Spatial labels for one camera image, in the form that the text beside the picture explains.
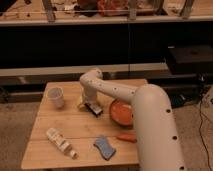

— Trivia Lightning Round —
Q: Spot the black cable on floor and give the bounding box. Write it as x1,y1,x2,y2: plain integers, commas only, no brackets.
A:
198,99,213,171

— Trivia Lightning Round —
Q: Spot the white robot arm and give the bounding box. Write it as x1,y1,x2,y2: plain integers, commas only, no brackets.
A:
79,68,187,171

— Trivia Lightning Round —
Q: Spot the black box on right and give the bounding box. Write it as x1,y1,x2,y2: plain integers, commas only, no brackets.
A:
165,45,213,74

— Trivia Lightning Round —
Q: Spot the long workbench shelf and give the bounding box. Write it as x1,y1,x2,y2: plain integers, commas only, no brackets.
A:
0,0,213,26

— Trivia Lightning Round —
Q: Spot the orange carrot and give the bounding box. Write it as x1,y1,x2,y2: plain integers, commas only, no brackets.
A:
116,133,137,143

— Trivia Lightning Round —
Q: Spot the white tube bottle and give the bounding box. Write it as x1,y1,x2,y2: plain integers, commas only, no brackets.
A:
46,128,77,159

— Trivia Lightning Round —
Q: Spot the blue sponge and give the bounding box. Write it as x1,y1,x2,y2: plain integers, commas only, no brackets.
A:
93,136,116,160

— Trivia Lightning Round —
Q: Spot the orange bowl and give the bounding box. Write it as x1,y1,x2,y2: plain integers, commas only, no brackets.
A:
109,99,133,126

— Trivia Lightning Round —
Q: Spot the white ceramic cup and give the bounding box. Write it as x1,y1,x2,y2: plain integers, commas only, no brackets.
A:
46,87,65,109

